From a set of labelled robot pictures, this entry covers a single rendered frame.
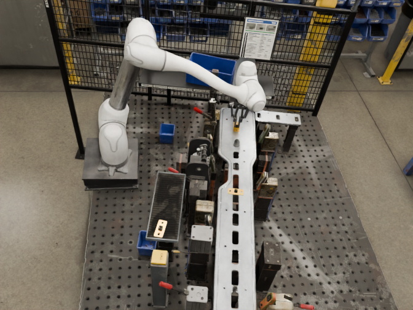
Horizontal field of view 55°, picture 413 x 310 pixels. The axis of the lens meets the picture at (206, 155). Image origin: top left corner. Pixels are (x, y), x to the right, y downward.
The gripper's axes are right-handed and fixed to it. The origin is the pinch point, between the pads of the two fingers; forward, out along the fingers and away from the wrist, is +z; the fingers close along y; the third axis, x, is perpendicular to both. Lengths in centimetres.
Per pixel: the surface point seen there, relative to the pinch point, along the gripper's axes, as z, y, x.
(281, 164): 35.9, 34.4, 1.2
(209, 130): 5.2, -15.9, -4.0
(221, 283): 6, -6, -99
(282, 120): 6.0, 29.3, 11.8
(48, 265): 106, -119, -52
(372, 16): 34, 145, 216
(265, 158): 6.9, 17.1, -21.1
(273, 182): 1.4, 19.6, -43.0
